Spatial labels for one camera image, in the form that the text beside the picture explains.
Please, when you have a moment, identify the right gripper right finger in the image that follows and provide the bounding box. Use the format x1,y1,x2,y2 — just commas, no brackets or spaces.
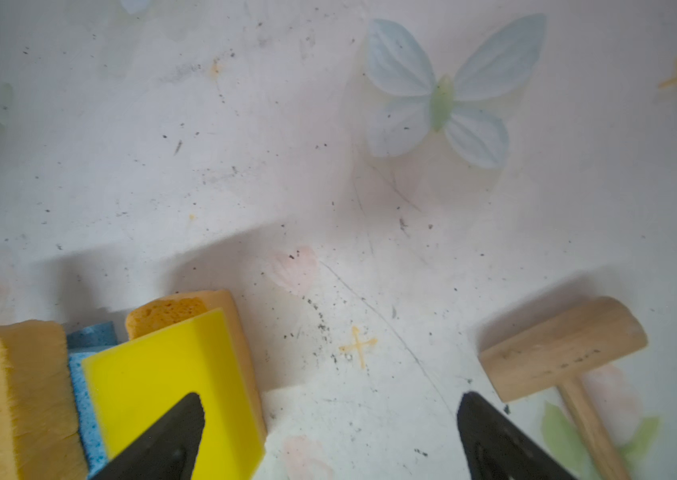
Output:
456,391,573,480

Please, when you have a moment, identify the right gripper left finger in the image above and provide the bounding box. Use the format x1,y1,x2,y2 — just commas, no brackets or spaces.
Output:
92,392,206,480

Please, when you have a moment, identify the wooden mallet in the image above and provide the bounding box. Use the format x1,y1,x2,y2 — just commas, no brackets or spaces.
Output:
478,297,648,479

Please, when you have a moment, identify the orange sponge under yellow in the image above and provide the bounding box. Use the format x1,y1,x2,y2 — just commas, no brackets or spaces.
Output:
124,289,268,440

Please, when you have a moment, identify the blue cellulose sponge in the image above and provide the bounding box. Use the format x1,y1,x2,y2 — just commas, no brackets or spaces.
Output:
66,322,118,479

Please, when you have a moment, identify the orange cellulose sponge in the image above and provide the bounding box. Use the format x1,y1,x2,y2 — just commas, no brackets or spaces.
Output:
0,320,88,479

